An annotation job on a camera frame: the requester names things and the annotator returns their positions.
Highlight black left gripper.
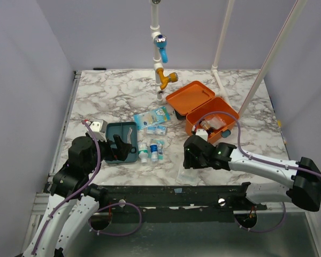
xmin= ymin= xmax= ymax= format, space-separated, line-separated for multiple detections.
xmin=86 ymin=132 xmax=132 ymax=173

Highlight white gauze pad packet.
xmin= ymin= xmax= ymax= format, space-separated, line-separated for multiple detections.
xmin=175 ymin=165 xmax=200 ymax=186

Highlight brown medicine bottle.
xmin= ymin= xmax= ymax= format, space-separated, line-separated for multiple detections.
xmin=200 ymin=120 xmax=217 ymax=135

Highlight blue-labelled bandage roll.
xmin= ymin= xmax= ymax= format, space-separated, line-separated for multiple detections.
xmin=150 ymin=143 xmax=158 ymax=162

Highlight clear gauze strip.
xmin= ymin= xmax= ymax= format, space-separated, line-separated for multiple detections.
xmin=207 ymin=116 xmax=226 ymax=130

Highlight orange medicine kit box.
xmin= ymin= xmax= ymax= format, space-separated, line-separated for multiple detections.
xmin=166 ymin=81 xmax=239 ymax=143

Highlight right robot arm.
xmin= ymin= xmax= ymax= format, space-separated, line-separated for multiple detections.
xmin=182 ymin=135 xmax=321 ymax=212

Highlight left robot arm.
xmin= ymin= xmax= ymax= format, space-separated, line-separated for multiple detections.
xmin=21 ymin=134 xmax=135 ymax=256

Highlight teal divided tray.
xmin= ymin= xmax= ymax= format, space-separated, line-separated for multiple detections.
xmin=105 ymin=122 xmax=138 ymax=164

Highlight white bottle green label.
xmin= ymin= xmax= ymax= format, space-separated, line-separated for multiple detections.
xmin=138 ymin=142 xmax=148 ymax=163

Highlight teal box latch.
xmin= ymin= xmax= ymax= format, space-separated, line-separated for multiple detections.
xmin=221 ymin=130 xmax=231 ymax=138

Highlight blue cotton swab bag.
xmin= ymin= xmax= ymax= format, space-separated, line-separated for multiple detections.
xmin=133 ymin=106 xmax=170 ymax=130

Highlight small band-aid packet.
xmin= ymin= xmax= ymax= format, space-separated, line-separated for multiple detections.
xmin=156 ymin=140 xmax=165 ymax=160

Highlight blue white wipe packet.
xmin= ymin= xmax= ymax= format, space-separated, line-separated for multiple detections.
xmin=146 ymin=125 xmax=167 ymax=135

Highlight yellow faucet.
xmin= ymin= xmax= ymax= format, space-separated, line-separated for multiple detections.
xmin=156 ymin=68 xmax=178 ymax=90

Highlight blue faucet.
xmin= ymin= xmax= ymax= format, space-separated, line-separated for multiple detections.
xmin=154 ymin=34 xmax=168 ymax=63

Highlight black-handled bandage scissors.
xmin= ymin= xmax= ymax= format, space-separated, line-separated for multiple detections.
xmin=126 ymin=127 xmax=138 ymax=154

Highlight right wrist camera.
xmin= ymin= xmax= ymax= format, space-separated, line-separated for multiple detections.
xmin=195 ymin=128 xmax=209 ymax=141

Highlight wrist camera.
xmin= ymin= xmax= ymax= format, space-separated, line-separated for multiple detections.
xmin=85 ymin=119 xmax=108 ymax=142
xmin=195 ymin=128 xmax=209 ymax=141

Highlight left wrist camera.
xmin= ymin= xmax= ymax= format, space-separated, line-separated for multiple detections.
xmin=85 ymin=119 xmax=108 ymax=142

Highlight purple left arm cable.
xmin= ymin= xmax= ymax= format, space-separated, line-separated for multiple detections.
xmin=32 ymin=120 xmax=142 ymax=255

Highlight white PVC pipe frame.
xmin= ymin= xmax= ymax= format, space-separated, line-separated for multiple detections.
xmin=147 ymin=1 xmax=307 ymax=114

